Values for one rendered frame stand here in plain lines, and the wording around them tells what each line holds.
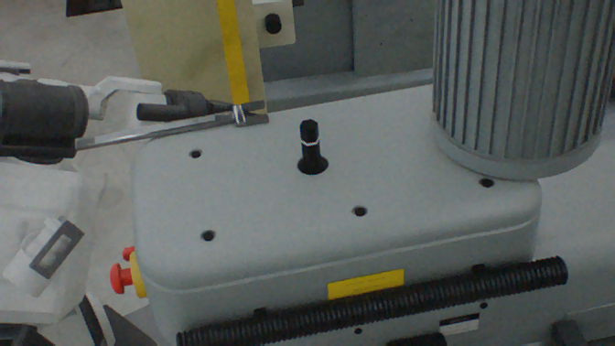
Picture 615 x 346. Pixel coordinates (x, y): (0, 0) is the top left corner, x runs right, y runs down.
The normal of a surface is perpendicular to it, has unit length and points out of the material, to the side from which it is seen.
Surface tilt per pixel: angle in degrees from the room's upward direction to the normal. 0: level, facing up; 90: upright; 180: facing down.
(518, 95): 90
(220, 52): 90
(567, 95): 90
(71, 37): 0
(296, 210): 0
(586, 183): 0
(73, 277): 85
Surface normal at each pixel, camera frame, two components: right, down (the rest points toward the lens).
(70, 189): 0.37, 0.07
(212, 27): 0.19, 0.65
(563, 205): -0.07, -0.74
